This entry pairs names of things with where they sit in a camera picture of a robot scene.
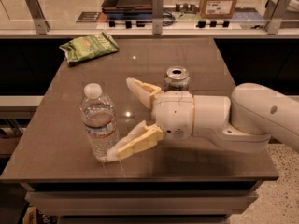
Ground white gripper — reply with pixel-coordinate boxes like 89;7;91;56
107;77;193;161

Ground clear plastic water bottle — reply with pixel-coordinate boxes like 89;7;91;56
80;83;119;162

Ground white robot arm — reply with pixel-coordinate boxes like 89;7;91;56
107;77;299;162

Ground green jalapeno chip bag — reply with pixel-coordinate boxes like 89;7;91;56
60;32;120;67

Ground silver green soda can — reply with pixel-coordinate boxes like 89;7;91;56
164;66;190;91

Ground grey table drawer unit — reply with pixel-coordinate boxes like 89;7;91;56
25;190;258;217

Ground brown cardboard box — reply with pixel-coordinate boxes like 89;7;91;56
200;0;237;19

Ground yellow printed box below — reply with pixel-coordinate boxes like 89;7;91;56
22;206;58;224

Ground middle metal glass bracket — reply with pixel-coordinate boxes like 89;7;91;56
152;0;164;35

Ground metal glass bracket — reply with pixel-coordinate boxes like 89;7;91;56
263;0;291;35
152;0;164;35
25;0;50;35

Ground left metal glass bracket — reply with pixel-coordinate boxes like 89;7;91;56
25;0;50;35

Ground right metal glass bracket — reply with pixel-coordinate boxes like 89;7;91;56
263;0;291;35

